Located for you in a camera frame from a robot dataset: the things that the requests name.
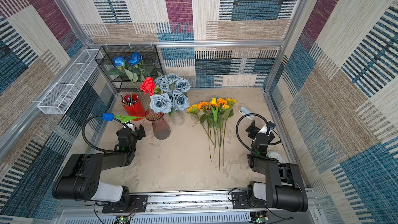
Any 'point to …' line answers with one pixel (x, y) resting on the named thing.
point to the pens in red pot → (129, 99)
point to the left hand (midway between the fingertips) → (133, 126)
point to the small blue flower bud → (110, 117)
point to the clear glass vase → (178, 117)
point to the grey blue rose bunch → (170, 94)
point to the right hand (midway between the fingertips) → (261, 126)
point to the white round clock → (276, 155)
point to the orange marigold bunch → (205, 107)
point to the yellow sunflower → (219, 128)
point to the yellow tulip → (214, 110)
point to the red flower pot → (132, 106)
